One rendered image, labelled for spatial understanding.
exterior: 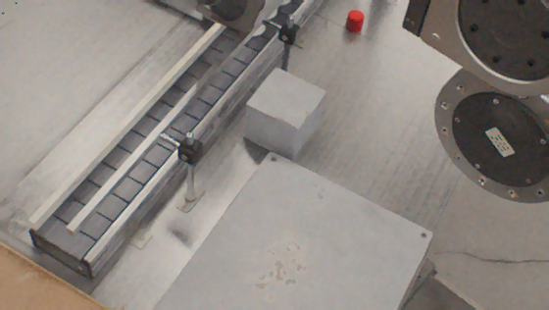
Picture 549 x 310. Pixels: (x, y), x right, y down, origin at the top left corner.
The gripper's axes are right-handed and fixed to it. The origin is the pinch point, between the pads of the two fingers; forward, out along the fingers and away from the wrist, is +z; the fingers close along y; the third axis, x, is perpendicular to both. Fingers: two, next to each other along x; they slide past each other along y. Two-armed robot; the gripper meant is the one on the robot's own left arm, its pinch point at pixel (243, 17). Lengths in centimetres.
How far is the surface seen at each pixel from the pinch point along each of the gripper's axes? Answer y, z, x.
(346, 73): -18.5, 12.9, 0.1
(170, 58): 11.0, 4.0, 12.0
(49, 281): 1, -25, 49
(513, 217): -67, 110, 9
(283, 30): -8.9, -4.2, -0.2
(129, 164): -3.2, -25.5, 28.4
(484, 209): -59, 109, 11
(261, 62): -5.4, 3.4, 5.6
